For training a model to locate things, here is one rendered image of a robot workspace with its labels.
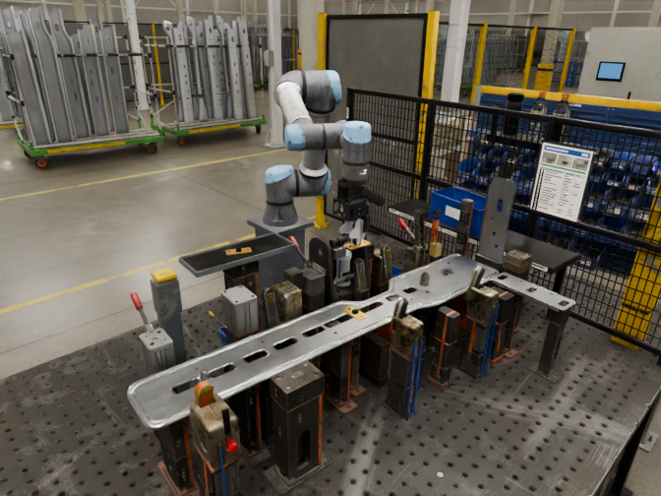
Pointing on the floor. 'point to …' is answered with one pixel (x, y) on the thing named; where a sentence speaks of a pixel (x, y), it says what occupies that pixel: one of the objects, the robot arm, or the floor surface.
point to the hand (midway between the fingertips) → (357, 239)
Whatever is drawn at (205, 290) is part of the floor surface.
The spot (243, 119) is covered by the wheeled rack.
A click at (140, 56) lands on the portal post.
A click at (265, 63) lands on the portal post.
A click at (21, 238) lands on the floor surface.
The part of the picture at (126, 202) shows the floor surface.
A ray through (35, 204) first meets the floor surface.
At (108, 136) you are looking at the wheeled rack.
